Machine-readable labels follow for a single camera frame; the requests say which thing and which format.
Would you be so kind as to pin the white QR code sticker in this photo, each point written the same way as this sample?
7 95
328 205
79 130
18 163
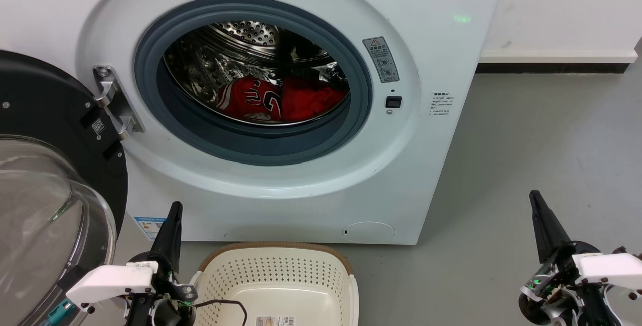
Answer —
98 127

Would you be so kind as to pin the silver metal door hinge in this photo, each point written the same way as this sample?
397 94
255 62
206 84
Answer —
118 103

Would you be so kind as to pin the clear glass door bowl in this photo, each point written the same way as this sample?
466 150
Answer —
35 215

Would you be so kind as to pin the white front-load washing machine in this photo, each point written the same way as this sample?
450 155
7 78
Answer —
426 165

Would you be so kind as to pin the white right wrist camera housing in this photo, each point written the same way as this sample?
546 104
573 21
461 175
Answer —
609 268

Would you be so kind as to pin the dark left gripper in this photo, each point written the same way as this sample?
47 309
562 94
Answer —
168 306

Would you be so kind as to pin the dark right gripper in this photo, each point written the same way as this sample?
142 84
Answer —
556 291

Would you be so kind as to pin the blue white energy label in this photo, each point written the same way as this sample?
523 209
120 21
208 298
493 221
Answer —
149 226

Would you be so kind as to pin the stainless steel washing machine drum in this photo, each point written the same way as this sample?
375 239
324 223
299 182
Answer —
200 70

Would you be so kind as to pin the black round washer door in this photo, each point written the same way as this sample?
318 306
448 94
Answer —
40 95

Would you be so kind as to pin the black door latch slot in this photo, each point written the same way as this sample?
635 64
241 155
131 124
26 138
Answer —
393 102

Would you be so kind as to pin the grey warning label sticker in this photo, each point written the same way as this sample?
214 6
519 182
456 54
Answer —
381 59

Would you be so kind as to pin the round white filter cover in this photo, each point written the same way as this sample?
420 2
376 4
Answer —
368 231

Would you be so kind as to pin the grey rubber door gasket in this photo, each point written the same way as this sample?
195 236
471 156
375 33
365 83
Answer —
251 148

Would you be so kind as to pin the white and black baseboard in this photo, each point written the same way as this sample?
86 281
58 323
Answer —
551 57

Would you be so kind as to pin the red basketball jersey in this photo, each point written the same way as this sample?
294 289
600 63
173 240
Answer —
306 98

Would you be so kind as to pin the teal connector piece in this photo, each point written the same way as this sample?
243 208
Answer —
56 312

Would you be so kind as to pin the cream plastic laundry basket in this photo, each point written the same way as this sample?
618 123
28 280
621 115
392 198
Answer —
281 286

